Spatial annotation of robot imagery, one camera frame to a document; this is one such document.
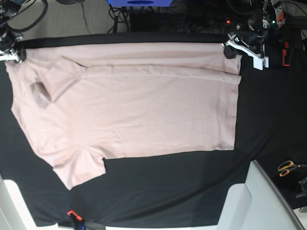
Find white chair right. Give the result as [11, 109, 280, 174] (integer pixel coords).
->
[216, 160, 304, 230]

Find orange blue bottom clamp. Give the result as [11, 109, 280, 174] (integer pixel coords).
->
[66, 210, 106, 230]

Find orange handled scissors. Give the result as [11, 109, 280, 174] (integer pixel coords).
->
[277, 161, 307, 177]

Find black device on side table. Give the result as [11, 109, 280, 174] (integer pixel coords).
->
[296, 177, 307, 199]

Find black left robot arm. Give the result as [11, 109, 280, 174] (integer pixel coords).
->
[222, 0, 285, 70]

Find red black clamp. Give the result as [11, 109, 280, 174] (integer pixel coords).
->
[282, 41, 294, 67]

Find blue plastic box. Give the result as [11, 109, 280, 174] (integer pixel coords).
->
[106, 0, 173, 7]

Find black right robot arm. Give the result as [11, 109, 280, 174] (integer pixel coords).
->
[0, 0, 48, 63]

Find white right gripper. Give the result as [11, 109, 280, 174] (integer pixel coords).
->
[0, 31, 26, 63]

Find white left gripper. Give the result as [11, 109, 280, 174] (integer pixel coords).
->
[222, 32, 269, 70]

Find pink T-shirt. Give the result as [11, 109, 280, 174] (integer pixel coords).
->
[5, 43, 241, 189]

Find white chair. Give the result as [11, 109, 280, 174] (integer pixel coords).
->
[216, 160, 304, 230]
[0, 178, 59, 230]

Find white chair left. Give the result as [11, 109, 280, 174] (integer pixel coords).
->
[0, 178, 59, 230]

